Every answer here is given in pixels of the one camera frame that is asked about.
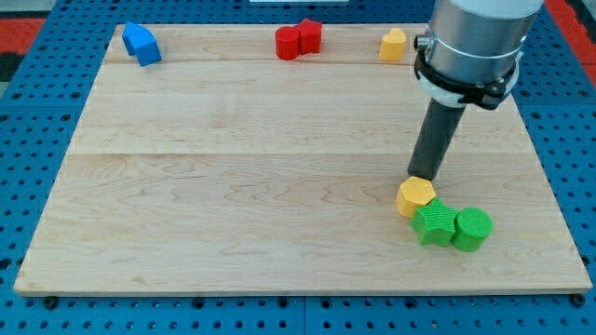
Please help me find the yellow hexagon block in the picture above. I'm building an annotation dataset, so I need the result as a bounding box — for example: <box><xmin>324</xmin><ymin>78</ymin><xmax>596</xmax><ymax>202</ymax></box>
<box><xmin>395</xmin><ymin>177</ymin><xmax>436</xmax><ymax>219</ymax></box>

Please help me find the red cylinder block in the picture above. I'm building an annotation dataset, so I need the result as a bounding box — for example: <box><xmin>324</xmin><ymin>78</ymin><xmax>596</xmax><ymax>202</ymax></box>
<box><xmin>275</xmin><ymin>26</ymin><xmax>301</xmax><ymax>60</ymax></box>

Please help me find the blue cube block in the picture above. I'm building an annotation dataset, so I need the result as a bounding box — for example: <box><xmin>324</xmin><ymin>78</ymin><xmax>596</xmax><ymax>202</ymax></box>
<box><xmin>129</xmin><ymin>32</ymin><xmax>162</xmax><ymax>67</ymax></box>

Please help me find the blue pentagon block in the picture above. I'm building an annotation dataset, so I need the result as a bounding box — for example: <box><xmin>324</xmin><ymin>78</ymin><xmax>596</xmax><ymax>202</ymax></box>
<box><xmin>122</xmin><ymin>21</ymin><xmax>149</xmax><ymax>56</ymax></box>

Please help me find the green star block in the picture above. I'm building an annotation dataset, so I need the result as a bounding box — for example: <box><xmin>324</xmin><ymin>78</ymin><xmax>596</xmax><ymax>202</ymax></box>
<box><xmin>411</xmin><ymin>197</ymin><xmax>459</xmax><ymax>247</ymax></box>

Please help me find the red star block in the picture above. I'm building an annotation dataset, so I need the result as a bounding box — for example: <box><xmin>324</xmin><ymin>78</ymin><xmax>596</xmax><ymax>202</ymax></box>
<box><xmin>294</xmin><ymin>19</ymin><xmax>322</xmax><ymax>55</ymax></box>

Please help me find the green cylinder block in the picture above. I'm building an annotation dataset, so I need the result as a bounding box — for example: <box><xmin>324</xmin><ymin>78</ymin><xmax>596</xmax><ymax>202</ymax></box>
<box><xmin>452</xmin><ymin>208</ymin><xmax>494</xmax><ymax>252</ymax></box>

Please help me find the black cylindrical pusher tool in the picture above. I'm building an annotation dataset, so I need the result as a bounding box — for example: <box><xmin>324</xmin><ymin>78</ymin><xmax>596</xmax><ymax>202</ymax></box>
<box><xmin>407</xmin><ymin>99</ymin><xmax>466</xmax><ymax>181</ymax></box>

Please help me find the wooden board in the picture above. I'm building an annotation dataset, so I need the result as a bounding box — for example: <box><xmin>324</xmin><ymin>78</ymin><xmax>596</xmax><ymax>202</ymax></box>
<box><xmin>14</xmin><ymin>24</ymin><xmax>592</xmax><ymax>297</ymax></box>

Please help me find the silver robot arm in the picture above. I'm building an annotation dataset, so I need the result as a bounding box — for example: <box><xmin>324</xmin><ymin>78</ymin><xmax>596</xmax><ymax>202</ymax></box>
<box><xmin>413</xmin><ymin>0</ymin><xmax>544</xmax><ymax>110</ymax></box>

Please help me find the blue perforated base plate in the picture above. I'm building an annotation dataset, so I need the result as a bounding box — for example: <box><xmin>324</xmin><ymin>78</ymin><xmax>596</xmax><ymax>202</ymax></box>
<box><xmin>1</xmin><ymin>0</ymin><xmax>595</xmax><ymax>334</ymax></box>

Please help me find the yellow heart block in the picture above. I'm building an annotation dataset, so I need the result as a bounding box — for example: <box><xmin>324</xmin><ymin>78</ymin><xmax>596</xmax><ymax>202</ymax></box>
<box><xmin>379</xmin><ymin>28</ymin><xmax>407</xmax><ymax>62</ymax></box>

